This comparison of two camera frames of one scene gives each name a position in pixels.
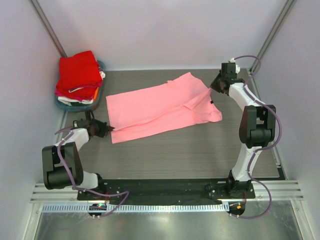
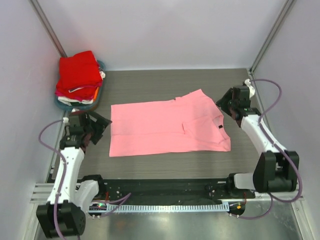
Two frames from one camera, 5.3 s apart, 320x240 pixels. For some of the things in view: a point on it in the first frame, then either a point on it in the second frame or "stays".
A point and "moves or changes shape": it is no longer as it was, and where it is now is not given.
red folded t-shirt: (79, 74) stays
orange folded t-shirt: (96, 94) stays
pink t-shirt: (145, 112) moves or changes shape
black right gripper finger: (218, 84) -> (225, 109)
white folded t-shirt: (67, 101) stays
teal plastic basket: (87, 107) stays
